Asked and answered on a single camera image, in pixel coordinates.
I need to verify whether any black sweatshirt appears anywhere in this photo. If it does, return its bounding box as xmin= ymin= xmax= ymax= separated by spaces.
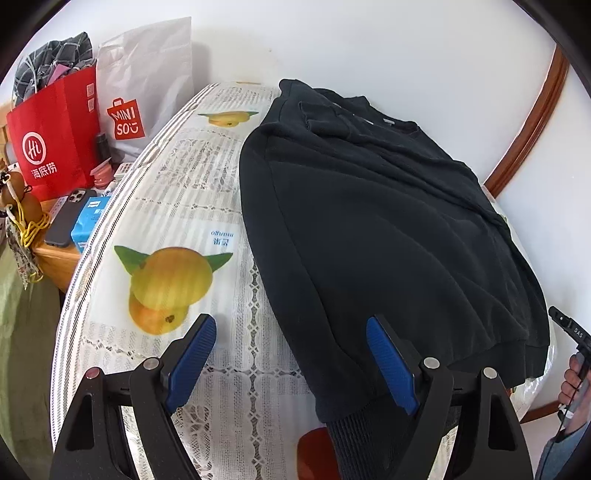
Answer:
xmin=239 ymin=80 xmax=550 ymax=479

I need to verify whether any person right hand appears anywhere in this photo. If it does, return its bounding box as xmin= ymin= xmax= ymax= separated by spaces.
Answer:
xmin=558 ymin=355 xmax=590 ymax=408

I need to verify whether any brown wooden baseboard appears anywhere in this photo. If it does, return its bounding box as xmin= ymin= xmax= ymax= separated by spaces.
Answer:
xmin=520 ymin=401 xmax=560 ymax=424

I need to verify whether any green bed sheet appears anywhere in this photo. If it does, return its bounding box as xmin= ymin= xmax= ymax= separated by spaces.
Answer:
xmin=1 ymin=246 xmax=60 ymax=479

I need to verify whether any wooden side table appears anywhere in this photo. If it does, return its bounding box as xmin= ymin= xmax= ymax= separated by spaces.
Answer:
xmin=30 ymin=197 xmax=84 ymax=293

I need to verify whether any fruit print table cover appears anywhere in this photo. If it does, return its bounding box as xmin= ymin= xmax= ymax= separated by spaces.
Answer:
xmin=49 ymin=80 xmax=555 ymax=480

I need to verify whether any black smartphone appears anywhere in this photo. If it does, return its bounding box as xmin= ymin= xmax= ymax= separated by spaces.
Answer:
xmin=44 ymin=188 xmax=97 ymax=248

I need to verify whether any blue tissue box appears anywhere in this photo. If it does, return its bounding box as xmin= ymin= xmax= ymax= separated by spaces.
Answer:
xmin=70 ymin=196 xmax=110 ymax=253

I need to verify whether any brown gourd ornament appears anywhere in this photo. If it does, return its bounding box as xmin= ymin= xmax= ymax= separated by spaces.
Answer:
xmin=1 ymin=170 xmax=43 ymax=227

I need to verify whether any pink bottle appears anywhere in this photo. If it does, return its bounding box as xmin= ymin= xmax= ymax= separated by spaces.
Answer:
xmin=90 ymin=133 xmax=114 ymax=189

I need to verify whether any red paper bag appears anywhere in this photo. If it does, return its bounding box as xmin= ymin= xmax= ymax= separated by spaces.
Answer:
xmin=7 ymin=66 xmax=100 ymax=201

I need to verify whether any white Miniso paper bag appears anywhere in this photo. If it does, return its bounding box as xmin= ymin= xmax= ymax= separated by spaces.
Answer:
xmin=96 ymin=17 xmax=194 ymax=162

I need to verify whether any grey plaid cloth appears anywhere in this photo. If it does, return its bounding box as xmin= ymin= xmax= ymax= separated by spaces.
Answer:
xmin=12 ymin=32 xmax=95 ymax=106

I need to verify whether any brown wooden door frame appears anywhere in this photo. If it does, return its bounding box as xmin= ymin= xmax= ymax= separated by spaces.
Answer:
xmin=484 ymin=45 xmax=570 ymax=198

